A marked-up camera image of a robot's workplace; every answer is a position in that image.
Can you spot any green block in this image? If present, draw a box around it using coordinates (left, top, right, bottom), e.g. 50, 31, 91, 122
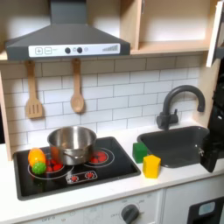
132, 142, 149, 165

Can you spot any yellow block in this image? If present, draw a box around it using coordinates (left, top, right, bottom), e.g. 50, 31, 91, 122
142, 154, 162, 179

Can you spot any wooden spoon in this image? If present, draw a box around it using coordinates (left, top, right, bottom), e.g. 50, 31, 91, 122
69, 58, 86, 114

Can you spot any dark grey tap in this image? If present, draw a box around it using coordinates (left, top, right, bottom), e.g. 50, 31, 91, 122
156, 84, 207, 130

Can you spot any steel pot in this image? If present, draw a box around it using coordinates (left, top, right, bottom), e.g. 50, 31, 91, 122
46, 125, 98, 166

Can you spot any black toy stove top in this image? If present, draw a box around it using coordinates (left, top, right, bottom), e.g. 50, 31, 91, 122
12, 136, 142, 201

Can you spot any dark grey sink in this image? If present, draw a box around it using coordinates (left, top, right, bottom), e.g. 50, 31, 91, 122
136, 125, 211, 169

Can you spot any wooden slotted spatula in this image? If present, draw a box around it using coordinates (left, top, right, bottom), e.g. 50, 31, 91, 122
24, 60, 45, 120

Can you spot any orange toy vegetable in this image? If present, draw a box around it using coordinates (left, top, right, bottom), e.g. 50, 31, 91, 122
27, 147, 47, 169

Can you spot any grey range hood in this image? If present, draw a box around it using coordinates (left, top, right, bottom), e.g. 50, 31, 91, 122
3, 0, 131, 61

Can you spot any wooden shelf cabinet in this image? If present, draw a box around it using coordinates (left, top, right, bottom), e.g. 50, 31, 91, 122
119, 0, 224, 128

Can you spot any green toy ball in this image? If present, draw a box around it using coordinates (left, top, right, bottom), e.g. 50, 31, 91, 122
31, 161, 47, 176

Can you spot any grey oven knob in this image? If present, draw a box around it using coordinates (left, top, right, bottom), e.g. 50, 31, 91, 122
120, 204, 141, 224

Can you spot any black appliance door panel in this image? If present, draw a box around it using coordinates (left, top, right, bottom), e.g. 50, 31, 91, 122
186, 196, 224, 224

